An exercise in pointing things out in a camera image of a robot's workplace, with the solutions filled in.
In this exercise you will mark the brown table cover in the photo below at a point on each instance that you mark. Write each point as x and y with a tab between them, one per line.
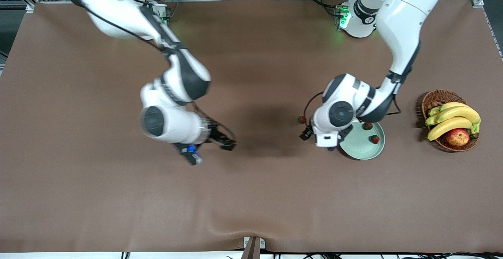
251	192

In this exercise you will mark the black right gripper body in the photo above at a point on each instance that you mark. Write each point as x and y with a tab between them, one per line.
214	135

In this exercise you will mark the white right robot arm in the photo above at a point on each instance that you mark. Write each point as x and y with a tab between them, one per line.
173	123

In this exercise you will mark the brown wicker basket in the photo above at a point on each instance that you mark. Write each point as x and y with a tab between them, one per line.
438	98

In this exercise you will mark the red strawberry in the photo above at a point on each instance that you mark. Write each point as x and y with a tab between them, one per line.
368	125
375	139
301	120

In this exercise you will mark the red yellow apple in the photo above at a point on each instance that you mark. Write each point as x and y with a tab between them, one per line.
458	137

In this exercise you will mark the yellow banana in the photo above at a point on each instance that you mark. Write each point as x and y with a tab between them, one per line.
452	105
459	112
448	126

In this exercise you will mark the light green round plate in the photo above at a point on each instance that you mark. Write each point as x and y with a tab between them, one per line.
361	149

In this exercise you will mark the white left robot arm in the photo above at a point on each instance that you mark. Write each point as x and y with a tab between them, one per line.
404	15

